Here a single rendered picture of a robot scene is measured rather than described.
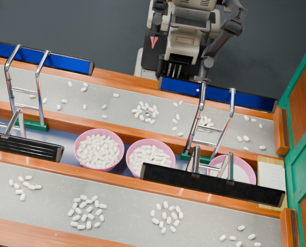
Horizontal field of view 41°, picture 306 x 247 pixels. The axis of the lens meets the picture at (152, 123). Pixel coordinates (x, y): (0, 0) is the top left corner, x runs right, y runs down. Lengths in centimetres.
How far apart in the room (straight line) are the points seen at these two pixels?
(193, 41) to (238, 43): 161
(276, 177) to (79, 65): 120
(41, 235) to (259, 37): 330
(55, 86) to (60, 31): 167
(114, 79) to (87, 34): 161
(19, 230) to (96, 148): 59
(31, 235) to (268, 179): 123
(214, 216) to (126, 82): 98
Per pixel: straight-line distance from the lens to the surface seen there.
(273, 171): 232
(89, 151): 222
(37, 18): 429
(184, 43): 283
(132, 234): 198
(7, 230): 198
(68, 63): 216
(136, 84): 253
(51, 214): 202
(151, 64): 330
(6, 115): 243
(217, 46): 236
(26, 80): 257
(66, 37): 406
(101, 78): 254
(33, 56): 220
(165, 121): 239
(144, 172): 174
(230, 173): 178
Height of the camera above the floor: 252
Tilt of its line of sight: 49 degrees down
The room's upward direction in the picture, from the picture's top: 12 degrees clockwise
